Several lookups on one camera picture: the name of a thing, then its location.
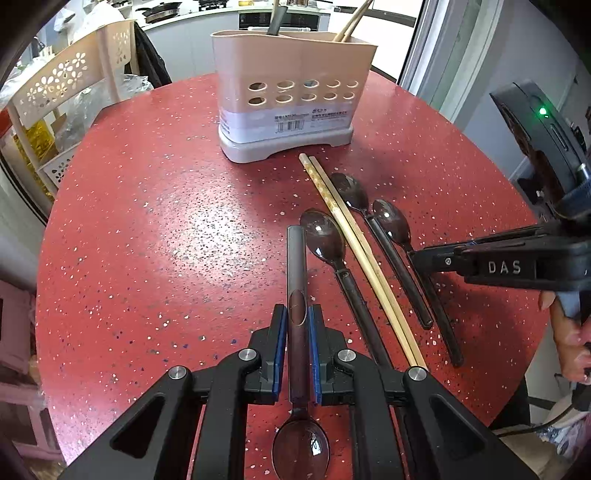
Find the sliding glass door frame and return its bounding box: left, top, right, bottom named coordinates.
left=399, top=0, right=490, bottom=121

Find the black wok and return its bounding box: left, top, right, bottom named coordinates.
left=141, top=1, right=183, bottom=24

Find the black built-in oven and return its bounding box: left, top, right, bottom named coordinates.
left=238, top=9, right=321, bottom=29

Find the clear plastic bag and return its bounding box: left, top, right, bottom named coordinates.
left=55, top=74, right=153, bottom=153

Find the yellow bag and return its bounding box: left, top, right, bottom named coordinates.
left=16, top=122, right=56, bottom=195

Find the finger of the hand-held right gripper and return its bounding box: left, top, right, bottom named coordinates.
left=410, top=244, right=468, bottom=278
left=455, top=224, right=562, bottom=254

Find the black cable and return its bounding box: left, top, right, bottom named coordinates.
left=489, top=392, right=591, bottom=437

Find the black cloth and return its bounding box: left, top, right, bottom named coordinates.
left=131, top=21, right=174, bottom=88

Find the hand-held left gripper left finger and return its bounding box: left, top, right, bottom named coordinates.
left=58, top=304, right=289, bottom=480

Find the person's right hand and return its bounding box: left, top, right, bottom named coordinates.
left=538, top=291, right=591, bottom=385

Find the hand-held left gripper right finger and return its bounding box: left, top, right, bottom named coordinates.
left=308, top=304, right=541, bottom=480

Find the beige plastic utensil holder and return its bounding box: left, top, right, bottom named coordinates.
left=211, top=28, right=378, bottom=164

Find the dark translucent plastic spoon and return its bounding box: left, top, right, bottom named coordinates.
left=268, top=0, right=291, bottom=37
left=331, top=172, right=434, bottom=330
left=300, top=209, right=393, bottom=370
left=271, top=225, right=331, bottom=480
left=372, top=199, right=464, bottom=368

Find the beige flower-cutout basket cart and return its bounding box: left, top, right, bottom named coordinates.
left=7, top=18, right=137, bottom=190

